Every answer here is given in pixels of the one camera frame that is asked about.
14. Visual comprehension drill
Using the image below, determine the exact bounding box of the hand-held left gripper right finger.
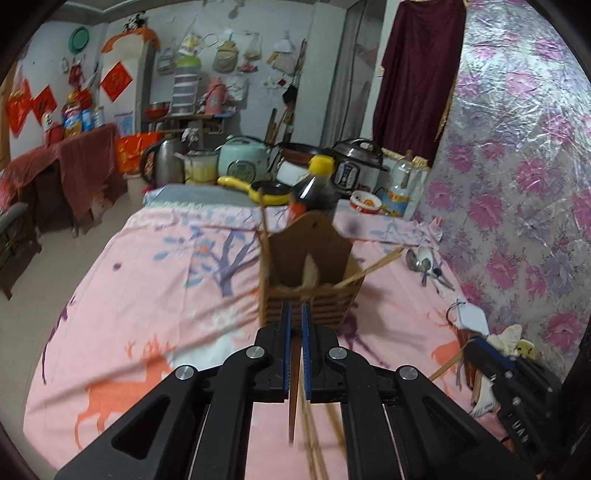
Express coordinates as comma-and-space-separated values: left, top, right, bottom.
301, 301, 541, 480

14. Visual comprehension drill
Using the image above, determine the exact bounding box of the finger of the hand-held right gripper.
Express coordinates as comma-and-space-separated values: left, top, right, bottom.
464, 344, 509, 388
475, 338, 515, 372

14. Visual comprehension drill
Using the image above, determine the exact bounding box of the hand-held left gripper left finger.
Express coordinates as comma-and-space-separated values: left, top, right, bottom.
53, 300, 293, 480

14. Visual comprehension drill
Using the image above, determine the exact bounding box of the wooden chopstick holder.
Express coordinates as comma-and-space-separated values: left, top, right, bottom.
257, 210, 363, 330

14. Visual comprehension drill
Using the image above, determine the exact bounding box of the cream knitted cloth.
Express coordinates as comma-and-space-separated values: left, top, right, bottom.
471, 323, 525, 416

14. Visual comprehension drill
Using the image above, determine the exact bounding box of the white face mask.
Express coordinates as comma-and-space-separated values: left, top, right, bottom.
447, 300, 490, 335

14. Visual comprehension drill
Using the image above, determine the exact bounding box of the pink printed bedsheet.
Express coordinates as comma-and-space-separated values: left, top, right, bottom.
23, 203, 513, 480

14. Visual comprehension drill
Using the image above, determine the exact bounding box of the yellow small frying pan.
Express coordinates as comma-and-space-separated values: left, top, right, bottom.
217, 175, 293, 206

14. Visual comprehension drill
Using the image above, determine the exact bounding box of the red white bowl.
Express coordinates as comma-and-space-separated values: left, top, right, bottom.
349, 190, 383, 215

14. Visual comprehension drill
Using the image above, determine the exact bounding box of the soy sauce bottle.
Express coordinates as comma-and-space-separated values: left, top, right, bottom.
290, 154, 341, 227

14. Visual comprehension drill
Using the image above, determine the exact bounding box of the white electric cooker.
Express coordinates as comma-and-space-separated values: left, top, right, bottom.
276, 159, 315, 185

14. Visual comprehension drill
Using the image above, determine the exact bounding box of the grey green cloth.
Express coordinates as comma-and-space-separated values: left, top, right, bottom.
143, 184, 259, 208

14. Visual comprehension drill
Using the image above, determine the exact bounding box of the clear oil bottle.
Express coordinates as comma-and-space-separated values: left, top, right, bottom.
383, 150, 423, 219

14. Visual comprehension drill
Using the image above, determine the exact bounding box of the silver pressure cooker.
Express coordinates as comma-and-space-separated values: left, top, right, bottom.
330, 137, 389, 197

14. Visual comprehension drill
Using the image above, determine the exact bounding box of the green rice cooker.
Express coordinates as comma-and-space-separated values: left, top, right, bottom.
217, 136, 269, 183

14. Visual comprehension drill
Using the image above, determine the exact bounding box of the dark frying pan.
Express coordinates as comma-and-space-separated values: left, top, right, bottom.
277, 142, 331, 167

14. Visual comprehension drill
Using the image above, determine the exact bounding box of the cream pot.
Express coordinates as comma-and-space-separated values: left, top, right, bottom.
174, 150, 219, 184

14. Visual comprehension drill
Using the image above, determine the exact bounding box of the steel kettle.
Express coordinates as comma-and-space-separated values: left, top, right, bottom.
140, 138, 185, 185

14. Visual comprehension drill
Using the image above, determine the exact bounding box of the wooden side table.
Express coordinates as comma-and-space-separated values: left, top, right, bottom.
159, 113, 232, 144

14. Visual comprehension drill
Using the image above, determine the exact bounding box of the orange gift bag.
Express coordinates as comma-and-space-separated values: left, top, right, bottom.
115, 131, 162, 174

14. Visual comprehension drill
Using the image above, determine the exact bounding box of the pink thermos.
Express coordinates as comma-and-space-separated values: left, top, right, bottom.
203, 76, 225, 116

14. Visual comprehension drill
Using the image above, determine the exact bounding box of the rust red cloth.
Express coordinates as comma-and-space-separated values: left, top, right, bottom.
60, 124, 127, 220

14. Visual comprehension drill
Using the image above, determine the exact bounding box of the green stacked food carrier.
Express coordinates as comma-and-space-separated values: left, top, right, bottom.
172, 55, 202, 116

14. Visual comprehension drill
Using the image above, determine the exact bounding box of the beige hanging pouch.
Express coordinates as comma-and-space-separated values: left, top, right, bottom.
213, 34, 238, 73

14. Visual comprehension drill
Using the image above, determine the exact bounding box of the wooden armchair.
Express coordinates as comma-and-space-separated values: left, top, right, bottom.
0, 200, 42, 296

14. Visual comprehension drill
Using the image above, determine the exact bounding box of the yellow cooking oil jug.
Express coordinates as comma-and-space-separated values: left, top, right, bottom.
62, 90, 93, 137

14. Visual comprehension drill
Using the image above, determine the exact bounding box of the red diamond paper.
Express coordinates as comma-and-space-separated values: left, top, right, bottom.
32, 85, 58, 123
100, 64, 131, 103

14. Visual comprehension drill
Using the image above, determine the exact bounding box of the table with red cover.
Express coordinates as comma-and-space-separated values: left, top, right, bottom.
0, 124, 127, 232

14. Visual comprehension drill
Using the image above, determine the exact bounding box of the orange cloth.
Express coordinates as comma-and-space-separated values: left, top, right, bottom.
100, 26, 160, 54

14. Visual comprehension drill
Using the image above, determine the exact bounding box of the red plastic decoration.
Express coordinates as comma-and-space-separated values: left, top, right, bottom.
6, 78, 33, 137

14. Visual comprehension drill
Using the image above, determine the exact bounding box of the floral foil wall sheet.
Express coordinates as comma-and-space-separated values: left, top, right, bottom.
406, 0, 591, 384

